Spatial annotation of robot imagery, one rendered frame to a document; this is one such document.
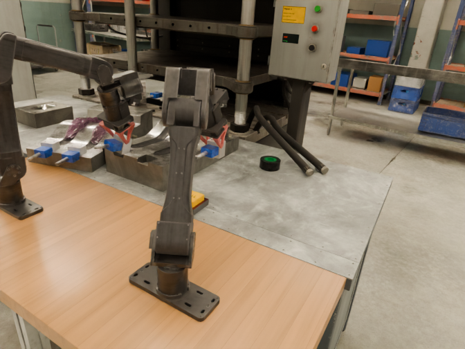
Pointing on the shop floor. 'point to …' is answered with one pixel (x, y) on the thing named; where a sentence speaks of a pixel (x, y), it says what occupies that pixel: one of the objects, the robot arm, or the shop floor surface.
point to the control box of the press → (305, 49)
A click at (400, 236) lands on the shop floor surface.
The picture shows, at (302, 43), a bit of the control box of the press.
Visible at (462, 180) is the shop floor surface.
